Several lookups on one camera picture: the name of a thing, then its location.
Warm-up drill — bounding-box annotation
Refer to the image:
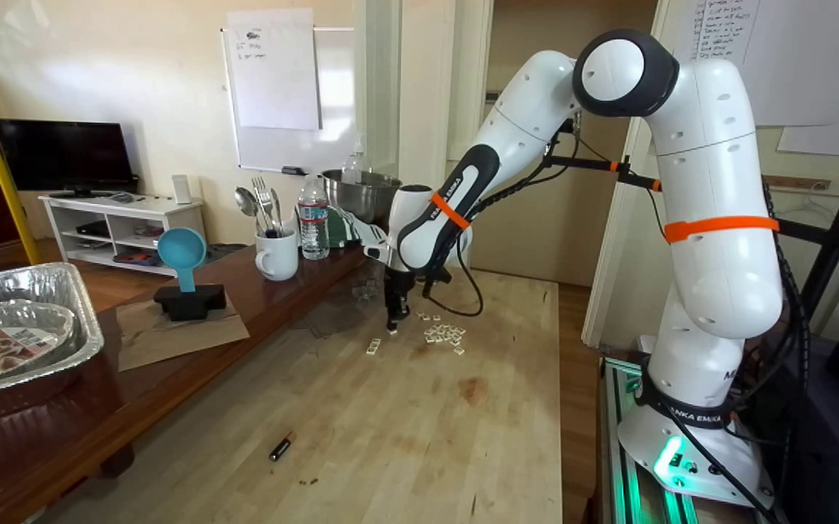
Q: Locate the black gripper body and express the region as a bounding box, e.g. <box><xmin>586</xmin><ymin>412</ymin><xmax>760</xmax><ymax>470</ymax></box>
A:
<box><xmin>384</xmin><ymin>267</ymin><xmax>413</xmax><ymax>321</ymax></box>

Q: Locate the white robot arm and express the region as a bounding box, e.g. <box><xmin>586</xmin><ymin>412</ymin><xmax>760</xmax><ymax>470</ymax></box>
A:
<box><xmin>388</xmin><ymin>32</ymin><xmax>784</xmax><ymax>510</ymax></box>

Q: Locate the single letter tile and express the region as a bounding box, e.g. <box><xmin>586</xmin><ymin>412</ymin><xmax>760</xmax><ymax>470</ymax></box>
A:
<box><xmin>365</xmin><ymin>337</ymin><xmax>384</xmax><ymax>358</ymax></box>

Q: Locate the green striped dish towel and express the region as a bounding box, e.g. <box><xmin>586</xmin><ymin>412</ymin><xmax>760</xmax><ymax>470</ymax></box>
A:
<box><xmin>328</xmin><ymin>206</ymin><xmax>388</xmax><ymax>259</ymax></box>

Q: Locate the steel mixing bowl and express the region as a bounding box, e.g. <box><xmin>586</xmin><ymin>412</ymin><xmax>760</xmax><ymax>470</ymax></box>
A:
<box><xmin>337</xmin><ymin>171</ymin><xmax>398</xmax><ymax>224</ymax></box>

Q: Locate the clear plastic water bottle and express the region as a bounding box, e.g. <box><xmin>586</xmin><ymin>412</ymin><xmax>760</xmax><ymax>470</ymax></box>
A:
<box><xmin>295</xmin><ymin>179</ymin><xmax>328</xmax><ymax>259</ymax></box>

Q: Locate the white ceramic mug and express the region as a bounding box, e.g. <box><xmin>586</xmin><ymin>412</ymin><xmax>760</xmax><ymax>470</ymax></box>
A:
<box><xmin>253</xmin><ymin>231</ymin><xmax>301</xmax><ymax>283</ymax></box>

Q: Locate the blue scoop on black stand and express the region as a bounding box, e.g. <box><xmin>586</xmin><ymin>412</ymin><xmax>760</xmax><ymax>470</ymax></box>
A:
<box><xmin>154</xmin><ymin>228</ymin><xmax>225</xmax><ymax>321</ymax></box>

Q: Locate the white whiteboard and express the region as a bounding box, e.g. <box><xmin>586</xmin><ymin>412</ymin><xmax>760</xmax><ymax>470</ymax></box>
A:
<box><xmin>221</xmin><ymin>8</ymin><xmax>359</xmax><ymax>171</ymax></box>

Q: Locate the brown cardboard sheet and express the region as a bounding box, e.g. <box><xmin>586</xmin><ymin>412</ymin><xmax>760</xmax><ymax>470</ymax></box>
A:
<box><xmin>117</xmin><ymin>301</ymin><xmax>250</xmax><ymax>371</ymax></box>

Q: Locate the white tv shelf unit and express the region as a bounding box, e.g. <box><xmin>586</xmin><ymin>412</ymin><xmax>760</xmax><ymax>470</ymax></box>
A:
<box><xmin>42</xmin><ymin>195</ymin><xmax>203</xmax><ymax>276</ymax></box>

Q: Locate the black television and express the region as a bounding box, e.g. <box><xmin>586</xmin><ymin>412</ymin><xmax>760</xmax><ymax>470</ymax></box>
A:
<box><xmin>0</xmin><ymin>120</ymin><xmax>136</xmax><ymax>195</ymax></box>

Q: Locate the aluminium foil tray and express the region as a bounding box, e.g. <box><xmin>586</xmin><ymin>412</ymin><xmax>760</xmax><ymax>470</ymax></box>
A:
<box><xmin>0</xmin><ymin>262</ymin><xmax>106</xmax><ymax>391</ymax></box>

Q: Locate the yellow stick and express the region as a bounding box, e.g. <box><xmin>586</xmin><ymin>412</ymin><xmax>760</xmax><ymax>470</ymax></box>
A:
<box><xmin>0</xmin><ymin>152</ymin><xmax>42</xmax><ymax>266</ymax></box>

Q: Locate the dark wooden side table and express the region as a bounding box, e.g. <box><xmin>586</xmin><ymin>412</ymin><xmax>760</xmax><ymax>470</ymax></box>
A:
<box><xmin>0</xmin><ymin>248</ymin><xmax>366</xmax><ymax>524</ymax></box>

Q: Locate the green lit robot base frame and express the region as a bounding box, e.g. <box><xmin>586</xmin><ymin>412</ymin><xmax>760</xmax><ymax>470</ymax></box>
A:
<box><xmin>599</xmin><ymin>358</ymin><xmax>784</xmax><ymax>524</ymax></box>

